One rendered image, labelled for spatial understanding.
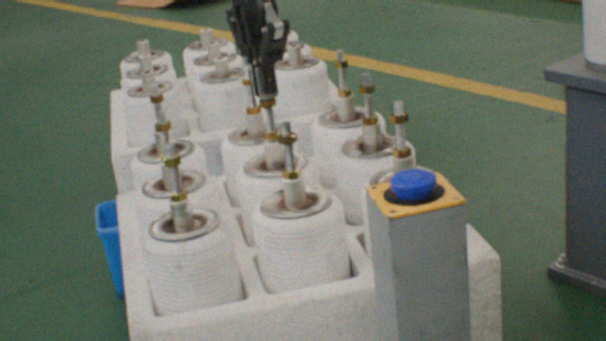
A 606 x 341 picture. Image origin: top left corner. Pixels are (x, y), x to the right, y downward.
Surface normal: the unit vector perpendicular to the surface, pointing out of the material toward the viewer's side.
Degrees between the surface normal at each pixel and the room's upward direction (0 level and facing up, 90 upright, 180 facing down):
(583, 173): 90
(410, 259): 90
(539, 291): 0
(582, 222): 90
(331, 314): 90
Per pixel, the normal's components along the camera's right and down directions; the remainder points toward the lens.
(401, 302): 0.22, 0.33
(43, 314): -0.11, -0.92
